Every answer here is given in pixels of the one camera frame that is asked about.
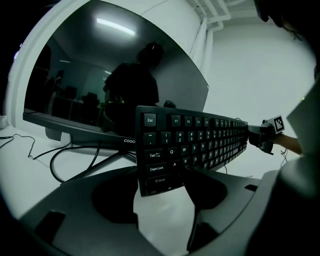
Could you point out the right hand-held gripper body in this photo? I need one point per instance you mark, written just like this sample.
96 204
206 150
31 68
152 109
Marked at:
271 133

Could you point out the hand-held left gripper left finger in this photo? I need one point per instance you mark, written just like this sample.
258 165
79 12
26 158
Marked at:
75 205

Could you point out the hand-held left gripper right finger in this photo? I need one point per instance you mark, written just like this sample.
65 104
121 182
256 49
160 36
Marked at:
220 200

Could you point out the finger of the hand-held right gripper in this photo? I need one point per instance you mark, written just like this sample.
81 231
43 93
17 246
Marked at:
253 128
253 142

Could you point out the black keyboard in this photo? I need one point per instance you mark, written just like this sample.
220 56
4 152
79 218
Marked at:
190 147

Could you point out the person's right forearm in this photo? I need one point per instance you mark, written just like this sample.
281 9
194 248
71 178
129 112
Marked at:
290 143

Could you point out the monitor stand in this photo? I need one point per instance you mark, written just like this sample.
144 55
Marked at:
100 162

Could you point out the small white object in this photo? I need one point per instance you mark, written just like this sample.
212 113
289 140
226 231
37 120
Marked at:
2 122

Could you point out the black computer monitor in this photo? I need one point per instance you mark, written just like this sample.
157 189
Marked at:
105 75

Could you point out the white wall pipes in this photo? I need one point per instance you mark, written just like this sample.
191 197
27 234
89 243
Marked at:
202 40

